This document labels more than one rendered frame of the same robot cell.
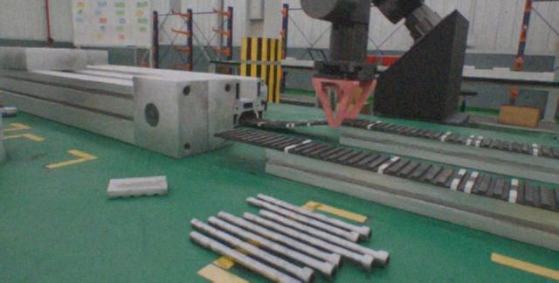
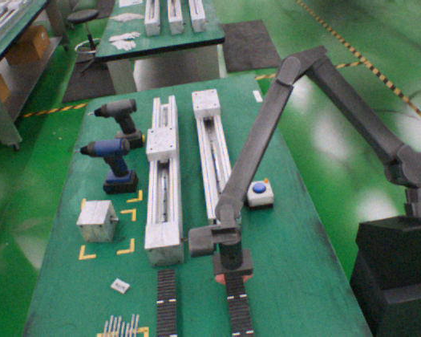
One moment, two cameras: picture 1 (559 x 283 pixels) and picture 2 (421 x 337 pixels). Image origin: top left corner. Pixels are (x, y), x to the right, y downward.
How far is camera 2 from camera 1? 98 cm
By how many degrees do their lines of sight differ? 57
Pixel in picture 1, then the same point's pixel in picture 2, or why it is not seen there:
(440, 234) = not seen: outside the picture
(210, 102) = (165, 252)
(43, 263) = (82, 310)
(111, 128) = not seen: hidden behind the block
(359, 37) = (225, 261)
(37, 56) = (152, 156)
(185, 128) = (153, 260)
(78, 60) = (172, 154)
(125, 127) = not seen: hidden behind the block
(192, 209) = (120, 307)
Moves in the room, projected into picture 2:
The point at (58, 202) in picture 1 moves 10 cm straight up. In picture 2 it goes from (103, 282) to (91, 261)
